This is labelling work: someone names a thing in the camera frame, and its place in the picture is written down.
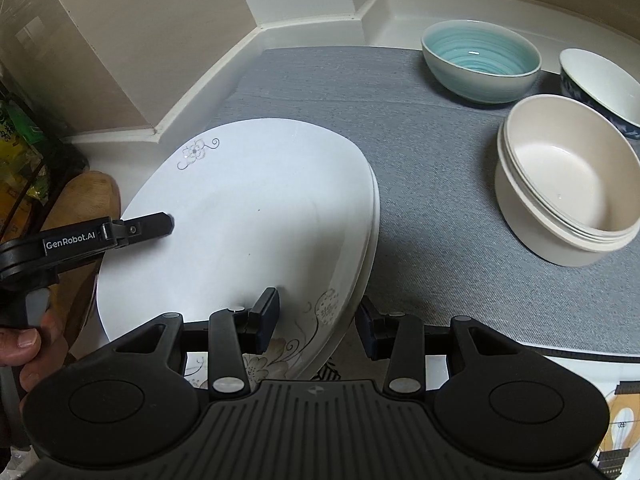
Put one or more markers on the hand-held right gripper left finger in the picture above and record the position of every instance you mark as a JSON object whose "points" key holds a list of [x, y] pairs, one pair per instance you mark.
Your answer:
{"points": [[267, 320]]}

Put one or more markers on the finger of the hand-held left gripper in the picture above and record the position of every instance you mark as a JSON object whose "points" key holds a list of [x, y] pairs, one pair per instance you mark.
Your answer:
{"points": [[145, 225]]}

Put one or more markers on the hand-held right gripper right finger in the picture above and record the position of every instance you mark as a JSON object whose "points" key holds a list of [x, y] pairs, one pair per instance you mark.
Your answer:
{"points": [[364, 330]]}

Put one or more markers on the white plate with flower print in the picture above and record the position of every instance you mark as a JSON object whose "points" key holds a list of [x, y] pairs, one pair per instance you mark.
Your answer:
{"points": [[280, 360]]}

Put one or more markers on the large white square plate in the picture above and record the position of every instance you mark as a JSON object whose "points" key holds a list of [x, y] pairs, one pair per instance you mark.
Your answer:
{"points": [[250, 210]]}

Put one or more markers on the cream plastic bowl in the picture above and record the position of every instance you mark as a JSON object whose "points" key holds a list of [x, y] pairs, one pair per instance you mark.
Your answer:
{"points": [[560, 170], [530, 230]]}

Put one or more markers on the teal glazed bowl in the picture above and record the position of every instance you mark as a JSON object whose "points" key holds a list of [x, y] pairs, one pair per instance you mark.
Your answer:
{"points": [[475, 55]]}

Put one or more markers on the blue patterned white bowl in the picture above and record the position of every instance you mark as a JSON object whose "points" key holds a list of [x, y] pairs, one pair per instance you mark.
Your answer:
{"points": [[595, 80]]}

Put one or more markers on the person's left hand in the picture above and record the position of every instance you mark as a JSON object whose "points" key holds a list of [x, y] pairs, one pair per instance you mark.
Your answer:
{"points": [[47, 340]]}

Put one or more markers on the wooden cutting board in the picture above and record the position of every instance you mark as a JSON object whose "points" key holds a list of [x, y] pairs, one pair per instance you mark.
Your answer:
{"points": [[85, 200]]}

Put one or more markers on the black white striped cloth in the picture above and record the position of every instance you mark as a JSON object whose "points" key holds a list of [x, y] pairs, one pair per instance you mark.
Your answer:
{"points": [[330, 370]]}

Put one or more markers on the yellow green snack packet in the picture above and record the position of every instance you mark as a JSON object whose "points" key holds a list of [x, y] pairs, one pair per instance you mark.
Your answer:
{"points": [[20, 160]]}

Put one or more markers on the grey table mat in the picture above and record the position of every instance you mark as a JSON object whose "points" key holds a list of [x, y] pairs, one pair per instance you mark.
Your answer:
{"points": [[425, 185]]}

